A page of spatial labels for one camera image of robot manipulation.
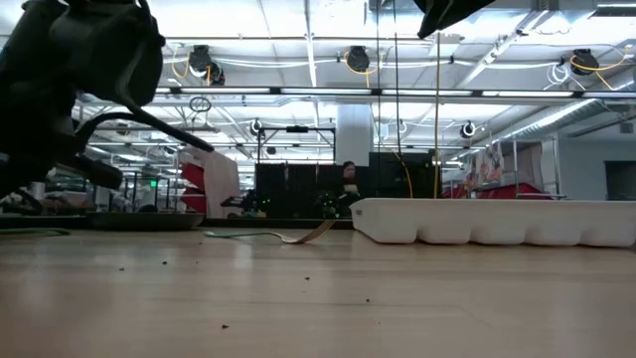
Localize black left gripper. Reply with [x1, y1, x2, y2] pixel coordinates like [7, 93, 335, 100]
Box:
[0, 74, 124, 200]

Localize gold fork green handle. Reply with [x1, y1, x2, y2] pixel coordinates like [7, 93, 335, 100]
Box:
[202, 218, 338, 246]

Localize white draped cloth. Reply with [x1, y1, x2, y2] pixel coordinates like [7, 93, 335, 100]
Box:
[197, 146, 242, 220]

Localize black robot green lights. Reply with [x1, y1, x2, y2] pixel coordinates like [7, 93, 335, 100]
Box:
[315, 191, 362, 220]
[221, 191, 272, 220]

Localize black partition panels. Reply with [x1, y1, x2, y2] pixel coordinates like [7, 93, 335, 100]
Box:
[254, 162, 372, 220]

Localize long ceiling light bar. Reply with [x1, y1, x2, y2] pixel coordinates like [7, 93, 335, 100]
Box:
[153, 85, 636, 99]

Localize white square pillar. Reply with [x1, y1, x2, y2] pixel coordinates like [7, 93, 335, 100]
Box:
[336, 102, 374, 168]

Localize printed hanging cloth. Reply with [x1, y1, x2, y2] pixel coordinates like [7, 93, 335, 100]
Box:
[464, 141, 506, 186]

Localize person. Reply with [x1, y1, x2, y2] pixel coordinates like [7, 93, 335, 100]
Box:
[340, 159, 360, 198]

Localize black cabinet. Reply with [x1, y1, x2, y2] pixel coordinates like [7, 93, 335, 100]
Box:
[368, 151, 443, 200]

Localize white plastic cutlery tray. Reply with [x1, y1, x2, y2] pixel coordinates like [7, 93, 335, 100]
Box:
[350, 197, 636, 249]

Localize black hanging cable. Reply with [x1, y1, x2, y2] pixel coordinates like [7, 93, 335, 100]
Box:
[394, 0, 400, 155]
[375, 0, 382, 150]

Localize black background rig frame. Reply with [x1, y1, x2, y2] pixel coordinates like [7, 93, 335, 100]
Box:
[256, 125, 338, 165]

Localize yellow hanging cable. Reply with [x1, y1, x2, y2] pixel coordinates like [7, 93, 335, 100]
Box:
[432, 32, 443, 200]

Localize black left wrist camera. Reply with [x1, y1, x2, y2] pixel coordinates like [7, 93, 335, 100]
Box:
[49, 0, 166, 108]

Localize chrome wire shelf rack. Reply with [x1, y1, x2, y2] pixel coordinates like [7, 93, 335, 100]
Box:
[511, 134, 566, 201]

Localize dark wall monitor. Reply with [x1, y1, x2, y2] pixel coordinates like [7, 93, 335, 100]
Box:
[604, 160, 636, 201]

